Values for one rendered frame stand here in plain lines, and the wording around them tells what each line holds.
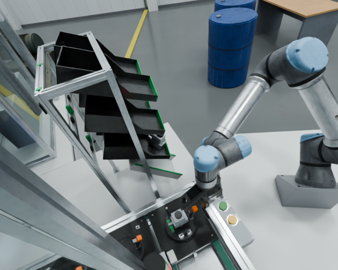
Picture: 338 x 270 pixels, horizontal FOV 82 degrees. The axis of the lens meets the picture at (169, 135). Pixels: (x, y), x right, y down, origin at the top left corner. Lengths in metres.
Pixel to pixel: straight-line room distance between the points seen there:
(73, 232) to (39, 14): 9.00
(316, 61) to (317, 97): 0.13
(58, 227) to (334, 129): 0.88
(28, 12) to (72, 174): 8.22
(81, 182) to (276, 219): 1.11
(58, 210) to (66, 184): 1.24
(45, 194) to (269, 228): 1.04
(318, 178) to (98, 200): 1.11
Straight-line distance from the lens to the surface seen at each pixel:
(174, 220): 0.86
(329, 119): 0.89
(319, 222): 1.22
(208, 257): 0.99
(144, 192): 1.19
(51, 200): 0.19
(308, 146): 1.06
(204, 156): 0.58
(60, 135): 1.78
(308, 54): 0.79
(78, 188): 1.37
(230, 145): 0.64
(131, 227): 1.01
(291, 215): 1.19
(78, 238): 0.22
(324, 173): 1.08
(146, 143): 0.90
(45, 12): 8.97
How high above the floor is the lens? 1.89
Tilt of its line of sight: 47 degrees down
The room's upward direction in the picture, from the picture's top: 11 degrees counter-clockwise
